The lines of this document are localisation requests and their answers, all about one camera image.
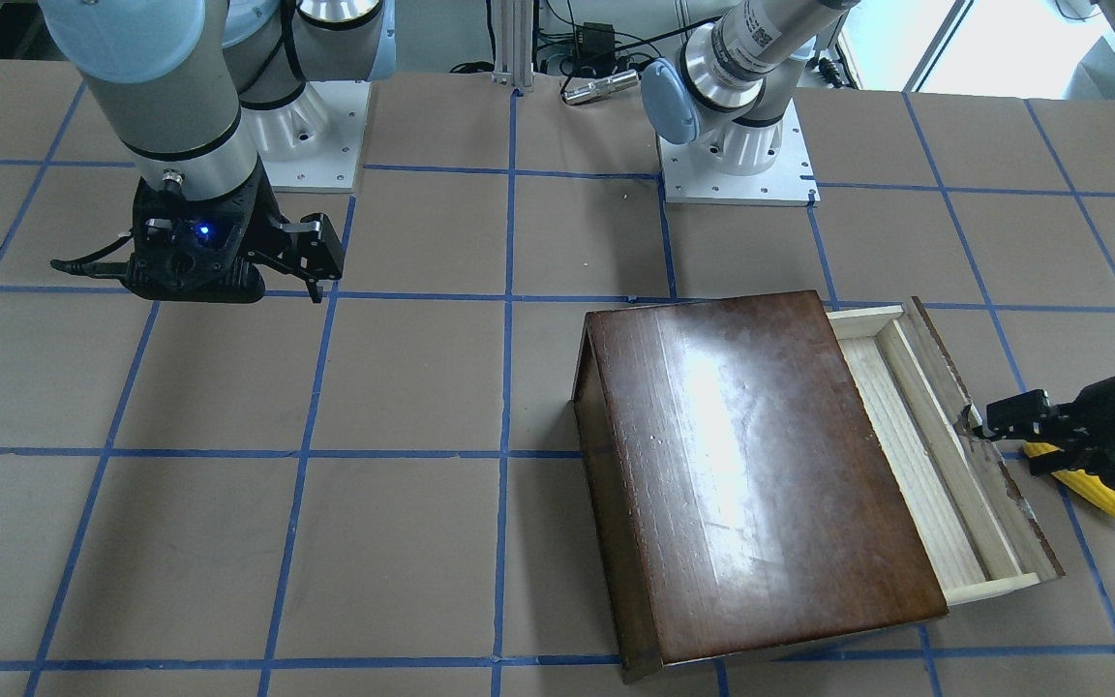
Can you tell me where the dark wooden drawer cabinet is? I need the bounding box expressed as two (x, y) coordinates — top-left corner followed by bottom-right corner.
(571, 290), (949, 684)

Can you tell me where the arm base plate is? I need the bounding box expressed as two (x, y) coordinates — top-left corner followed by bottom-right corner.
(243, 83), (374, 194)
(658, 103), (822, 207)

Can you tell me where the wooden drawer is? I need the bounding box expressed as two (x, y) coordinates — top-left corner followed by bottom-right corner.
(828, 297), (1066, 606)

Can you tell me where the yellow corn cob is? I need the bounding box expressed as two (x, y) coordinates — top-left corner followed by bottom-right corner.
(1053, 469), (1115, 519)

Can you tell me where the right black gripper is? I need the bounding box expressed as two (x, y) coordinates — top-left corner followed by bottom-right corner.
(234, 156), (346, 304)

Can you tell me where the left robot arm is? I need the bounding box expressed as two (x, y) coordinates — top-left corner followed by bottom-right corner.
(642, 1), (1115, 487)

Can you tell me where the silver metal cylinder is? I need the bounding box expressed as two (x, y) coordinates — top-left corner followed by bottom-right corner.
(560, 70), (639, 106)

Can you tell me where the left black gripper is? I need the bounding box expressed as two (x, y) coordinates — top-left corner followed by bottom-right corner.
(970, 376), (1115, 476)

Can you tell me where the aluminium frame post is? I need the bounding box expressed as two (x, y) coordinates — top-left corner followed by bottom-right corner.
(488, 1), (536, 96)

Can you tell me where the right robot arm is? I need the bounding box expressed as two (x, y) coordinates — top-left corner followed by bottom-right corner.
(40, 1), (397, 304)

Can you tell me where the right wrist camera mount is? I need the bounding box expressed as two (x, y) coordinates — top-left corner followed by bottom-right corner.
(120, 180), (266, 304)

